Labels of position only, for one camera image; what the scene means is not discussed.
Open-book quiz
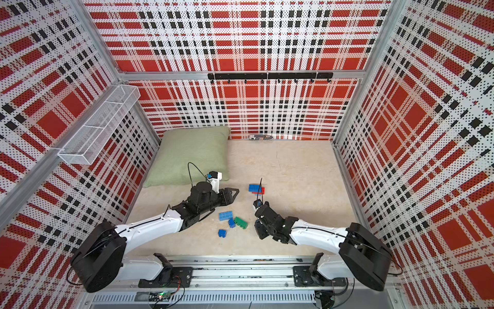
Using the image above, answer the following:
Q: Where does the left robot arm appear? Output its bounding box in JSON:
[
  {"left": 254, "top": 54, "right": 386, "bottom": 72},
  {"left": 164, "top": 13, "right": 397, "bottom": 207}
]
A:
[{"left": 70, "top": 182, "right": 239, "bottom": 293}]

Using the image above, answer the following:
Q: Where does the green cushion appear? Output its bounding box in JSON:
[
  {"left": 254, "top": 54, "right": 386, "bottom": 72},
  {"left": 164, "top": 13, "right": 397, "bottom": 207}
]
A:
[{"left": 143, "top": 126, "right": 230, "bottom": 188}]

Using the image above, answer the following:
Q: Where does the blue long lego brick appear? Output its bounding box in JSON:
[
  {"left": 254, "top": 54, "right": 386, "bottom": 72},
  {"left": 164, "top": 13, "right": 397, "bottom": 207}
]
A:
[{"left": 248, "top": 184, "right": 261, "bottom": 192}]

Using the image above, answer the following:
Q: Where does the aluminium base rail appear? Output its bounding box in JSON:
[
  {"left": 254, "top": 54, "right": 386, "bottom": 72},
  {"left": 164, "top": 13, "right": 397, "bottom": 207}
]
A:
[{"left": 78, "top": 256, "right": 404, "bottom": 308}]

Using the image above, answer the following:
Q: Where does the light blue lego brick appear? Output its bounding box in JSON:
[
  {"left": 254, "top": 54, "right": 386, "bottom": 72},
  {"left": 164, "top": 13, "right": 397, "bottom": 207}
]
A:
[{"left": 219, "top": 211, "right": 233, "bottom": 221}]

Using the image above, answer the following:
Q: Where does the green lego brick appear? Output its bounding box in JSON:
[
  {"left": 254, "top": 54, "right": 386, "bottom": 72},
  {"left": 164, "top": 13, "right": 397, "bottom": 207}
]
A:
[{"left": 234, "top": 217, "right": 248, "bottom": 230}]

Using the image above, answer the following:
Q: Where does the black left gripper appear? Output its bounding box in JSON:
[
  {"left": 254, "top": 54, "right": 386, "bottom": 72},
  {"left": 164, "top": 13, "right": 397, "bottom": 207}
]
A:
[{"left": 199, "top": 188, "right": 240, "bottom": 215}]

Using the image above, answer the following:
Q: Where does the blue tiny lego brick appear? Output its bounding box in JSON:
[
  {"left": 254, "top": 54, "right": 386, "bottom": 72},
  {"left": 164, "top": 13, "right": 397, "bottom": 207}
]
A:
[{"left": 228, "top": 219, "right": 236, "bottom": 229}]

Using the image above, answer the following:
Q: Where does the white wire basket shelf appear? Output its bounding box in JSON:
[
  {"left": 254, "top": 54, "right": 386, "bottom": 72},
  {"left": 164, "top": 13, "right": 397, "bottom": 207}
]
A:
[{"left": 58, "top": 84, "right": 140, "bottom": 166}]

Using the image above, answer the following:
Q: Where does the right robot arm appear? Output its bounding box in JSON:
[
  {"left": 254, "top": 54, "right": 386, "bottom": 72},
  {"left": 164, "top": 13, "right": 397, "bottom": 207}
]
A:
[{"left": 253, "top": 200, "right": 393, "bottom": 292}]

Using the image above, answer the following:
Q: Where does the black hook rail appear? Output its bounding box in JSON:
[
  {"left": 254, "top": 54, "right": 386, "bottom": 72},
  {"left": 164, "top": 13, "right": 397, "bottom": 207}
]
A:
[{"left": 207, "top": 72, "right": 334, "bottom": 81}]

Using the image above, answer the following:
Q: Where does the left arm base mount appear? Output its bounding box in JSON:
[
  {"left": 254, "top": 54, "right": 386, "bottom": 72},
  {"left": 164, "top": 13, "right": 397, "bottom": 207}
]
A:
[{"left": 138, "top": 253, "right": 194, "bottom": 288}]

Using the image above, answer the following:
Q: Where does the green circuit board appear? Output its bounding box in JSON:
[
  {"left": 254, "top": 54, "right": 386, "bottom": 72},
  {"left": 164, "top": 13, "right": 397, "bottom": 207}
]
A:
[{"left": 148, "top": 292, "right": 172, "bottom": 303}]

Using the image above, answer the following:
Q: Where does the flag print rolled pouch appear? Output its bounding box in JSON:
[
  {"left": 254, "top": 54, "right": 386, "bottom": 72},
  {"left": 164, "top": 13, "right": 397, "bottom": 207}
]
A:
[{"left": 248, "top": 134, "right": 274, "bottom": 140}]

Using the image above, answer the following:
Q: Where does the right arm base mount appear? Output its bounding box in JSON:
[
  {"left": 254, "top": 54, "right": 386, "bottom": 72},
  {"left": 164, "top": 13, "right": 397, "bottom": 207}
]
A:
[{"left": 293, "top": 252, "right": 347, "bottom": 287}]

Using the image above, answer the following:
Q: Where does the red lego brick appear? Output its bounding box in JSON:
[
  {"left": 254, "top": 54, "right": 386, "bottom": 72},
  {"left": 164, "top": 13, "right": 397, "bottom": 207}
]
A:
[{"left": 252, "top": 186, "right": 265, "bottom": 195}]

